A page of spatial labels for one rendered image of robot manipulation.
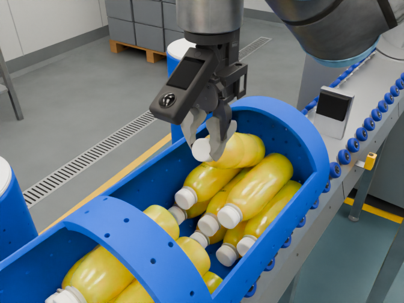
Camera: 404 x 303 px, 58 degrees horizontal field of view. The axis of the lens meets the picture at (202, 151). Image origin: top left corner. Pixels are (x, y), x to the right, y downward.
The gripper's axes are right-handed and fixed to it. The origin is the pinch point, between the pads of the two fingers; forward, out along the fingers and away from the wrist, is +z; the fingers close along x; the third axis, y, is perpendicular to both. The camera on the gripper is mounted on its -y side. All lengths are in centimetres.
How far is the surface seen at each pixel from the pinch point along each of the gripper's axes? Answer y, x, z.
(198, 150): -0.4, 0.4, -0.2
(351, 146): 57, -11, 27
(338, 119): 64, -4, 23
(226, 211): -0.7, -5.7, 10.0
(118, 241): -21.5, -3.4, -0.2
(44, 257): -25.0, 12.5, 11.5
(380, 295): 78, -35, 106
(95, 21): 245, 354, 99
